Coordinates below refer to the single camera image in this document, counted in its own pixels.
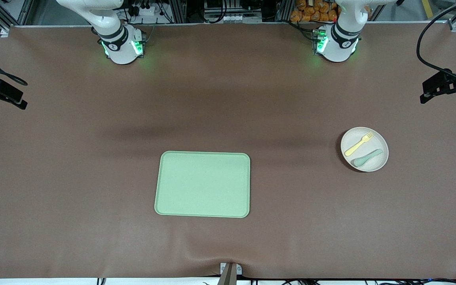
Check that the round off-white plate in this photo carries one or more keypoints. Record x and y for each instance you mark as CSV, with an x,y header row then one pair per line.
x,y
374,138

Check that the yellow plastic fork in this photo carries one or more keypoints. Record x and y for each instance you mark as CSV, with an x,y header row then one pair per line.
x,y
356,147

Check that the teal green plastic spoon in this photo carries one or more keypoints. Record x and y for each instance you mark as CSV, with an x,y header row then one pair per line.
x,y
360,161

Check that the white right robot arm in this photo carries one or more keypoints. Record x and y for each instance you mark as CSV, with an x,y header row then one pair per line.
x,y
121,51

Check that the brown table cover mat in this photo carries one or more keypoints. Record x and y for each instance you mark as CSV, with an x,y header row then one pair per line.
x,y
93,158

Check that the pile of orange packaged goods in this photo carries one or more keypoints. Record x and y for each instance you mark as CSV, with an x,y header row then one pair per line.
x,y
311,14

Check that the white power strip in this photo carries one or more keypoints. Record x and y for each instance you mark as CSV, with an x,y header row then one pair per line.
x,y
147,11

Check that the light green rectangular tray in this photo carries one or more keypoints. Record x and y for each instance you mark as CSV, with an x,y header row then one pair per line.
x,y
202,184

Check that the white connector block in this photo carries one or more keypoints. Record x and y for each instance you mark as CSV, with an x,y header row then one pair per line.
x,y
228,18

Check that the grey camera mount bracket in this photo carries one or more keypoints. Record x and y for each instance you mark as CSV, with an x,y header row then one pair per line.
x,y
230,275

